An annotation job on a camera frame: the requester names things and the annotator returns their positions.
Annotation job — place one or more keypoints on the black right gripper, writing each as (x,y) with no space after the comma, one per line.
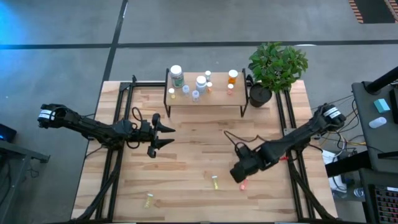
(242,171)

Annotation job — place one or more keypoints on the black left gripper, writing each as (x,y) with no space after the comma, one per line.
(147,133)

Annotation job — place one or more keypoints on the red-orange pill vial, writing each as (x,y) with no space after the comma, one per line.
(243,186)

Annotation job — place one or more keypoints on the amber-yellow pill vial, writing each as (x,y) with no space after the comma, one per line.
(171,91)

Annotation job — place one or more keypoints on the small bluish clear vial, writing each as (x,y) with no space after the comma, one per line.
(185,89)

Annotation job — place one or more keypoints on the clear vial pink pills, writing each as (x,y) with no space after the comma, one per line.
(195,94)

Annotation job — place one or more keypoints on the large green bottle white cap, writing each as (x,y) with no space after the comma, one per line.
(178,81)

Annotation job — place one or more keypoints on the large white barcode label bottle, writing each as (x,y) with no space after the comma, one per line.
(201,80)

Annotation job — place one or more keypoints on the small teal pill vial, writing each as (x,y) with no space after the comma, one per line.
(207,74)

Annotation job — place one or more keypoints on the wide orange bottle white cap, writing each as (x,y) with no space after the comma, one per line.
(232,74)

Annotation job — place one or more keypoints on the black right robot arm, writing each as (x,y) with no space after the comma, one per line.
(295,140)

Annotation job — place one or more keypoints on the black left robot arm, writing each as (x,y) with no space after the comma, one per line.
(93,130)

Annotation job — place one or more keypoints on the wooden shelf black metal legs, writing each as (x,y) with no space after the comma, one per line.
(217,98)

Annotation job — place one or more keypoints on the yellow-green pill vial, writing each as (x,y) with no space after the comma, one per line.
(214,182)

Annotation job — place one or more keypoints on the yellow pill vial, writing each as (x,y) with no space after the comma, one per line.
(148,200)

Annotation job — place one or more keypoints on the white floor box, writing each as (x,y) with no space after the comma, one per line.
(328,156)

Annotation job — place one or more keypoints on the green plant in black pot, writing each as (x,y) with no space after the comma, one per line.
(276,67)

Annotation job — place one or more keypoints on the grey side desk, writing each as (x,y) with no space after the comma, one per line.
(373,143)

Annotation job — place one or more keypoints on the white oval mouse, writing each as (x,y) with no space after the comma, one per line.
(377,122)

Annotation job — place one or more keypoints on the grey metal stand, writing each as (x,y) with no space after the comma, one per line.
(21,155)

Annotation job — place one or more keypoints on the black backlit keyboard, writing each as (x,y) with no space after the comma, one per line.
(387,205)

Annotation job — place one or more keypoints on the teal box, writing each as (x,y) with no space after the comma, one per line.
(381,105)

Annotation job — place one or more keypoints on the dark device with blue light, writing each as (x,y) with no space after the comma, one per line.
(6,133)

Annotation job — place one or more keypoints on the black pole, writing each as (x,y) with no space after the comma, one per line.
(382,81)

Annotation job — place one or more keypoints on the orange-edged dark rug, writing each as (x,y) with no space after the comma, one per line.
(373,11)

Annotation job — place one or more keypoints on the black aluminium table frame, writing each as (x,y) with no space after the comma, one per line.
(149,84)

